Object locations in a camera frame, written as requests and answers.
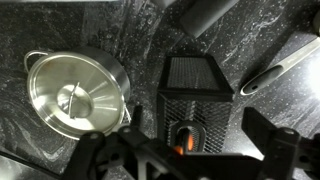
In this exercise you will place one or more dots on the black handled tool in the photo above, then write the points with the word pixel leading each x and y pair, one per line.
pixel 203 14

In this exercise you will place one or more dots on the small steel lidded pot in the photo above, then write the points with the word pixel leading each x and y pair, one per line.
pixel 77 91

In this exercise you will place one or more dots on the black mesh pen holder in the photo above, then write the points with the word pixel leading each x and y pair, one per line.
pixel 194 94

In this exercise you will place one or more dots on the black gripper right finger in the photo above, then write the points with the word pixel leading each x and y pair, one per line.
pixel 257 128

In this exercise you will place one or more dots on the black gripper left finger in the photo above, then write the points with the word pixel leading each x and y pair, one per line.
pixel 137 117

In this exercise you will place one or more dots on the steel measuring spoon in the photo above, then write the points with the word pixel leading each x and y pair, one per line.
pixel 269 75

